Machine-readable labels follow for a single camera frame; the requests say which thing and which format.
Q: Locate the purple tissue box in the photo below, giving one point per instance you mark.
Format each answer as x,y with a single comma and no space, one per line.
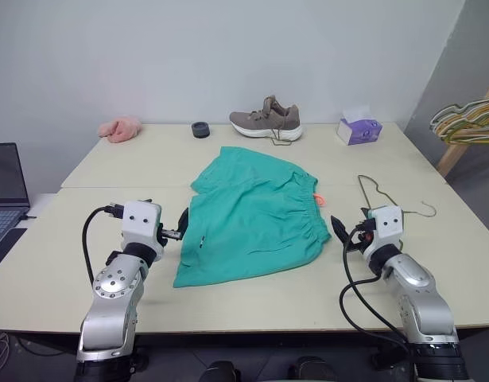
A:
361,131

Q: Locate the black round container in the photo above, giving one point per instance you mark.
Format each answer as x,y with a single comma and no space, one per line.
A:
200,130

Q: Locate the wooden clothes rack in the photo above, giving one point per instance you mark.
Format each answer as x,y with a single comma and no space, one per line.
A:
452,153

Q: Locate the green shorts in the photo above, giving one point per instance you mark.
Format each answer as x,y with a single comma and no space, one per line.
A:
252,215

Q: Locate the brown sneaker with white sole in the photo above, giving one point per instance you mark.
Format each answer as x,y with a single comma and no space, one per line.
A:
264,121

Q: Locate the pink fluffy cloth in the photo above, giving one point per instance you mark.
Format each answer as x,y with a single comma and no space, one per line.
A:
119,129

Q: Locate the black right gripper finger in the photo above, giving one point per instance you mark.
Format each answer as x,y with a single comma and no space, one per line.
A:
365,215
339,231

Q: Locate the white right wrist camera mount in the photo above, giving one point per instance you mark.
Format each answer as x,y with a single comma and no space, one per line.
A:
389,224

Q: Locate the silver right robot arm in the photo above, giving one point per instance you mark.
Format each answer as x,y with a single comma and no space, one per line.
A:
419,286

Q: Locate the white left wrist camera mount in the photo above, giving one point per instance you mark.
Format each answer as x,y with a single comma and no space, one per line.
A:
140,227

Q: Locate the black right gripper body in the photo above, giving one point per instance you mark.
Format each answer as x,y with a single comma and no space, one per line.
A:
361,240

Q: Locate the dark rounded shape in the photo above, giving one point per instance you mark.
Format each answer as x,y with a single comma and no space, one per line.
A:
315,370
224,372

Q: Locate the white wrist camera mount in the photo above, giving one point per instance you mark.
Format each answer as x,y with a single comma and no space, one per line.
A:
389,224
140,227

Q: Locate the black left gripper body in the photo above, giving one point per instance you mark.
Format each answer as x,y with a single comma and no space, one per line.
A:
173,235

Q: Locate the dark laptop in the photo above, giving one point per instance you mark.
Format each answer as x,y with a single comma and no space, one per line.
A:
5,175

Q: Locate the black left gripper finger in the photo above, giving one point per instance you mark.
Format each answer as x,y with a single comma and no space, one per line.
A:
146,201
183,221

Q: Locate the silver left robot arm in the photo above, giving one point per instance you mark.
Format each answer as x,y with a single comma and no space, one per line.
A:
113,286

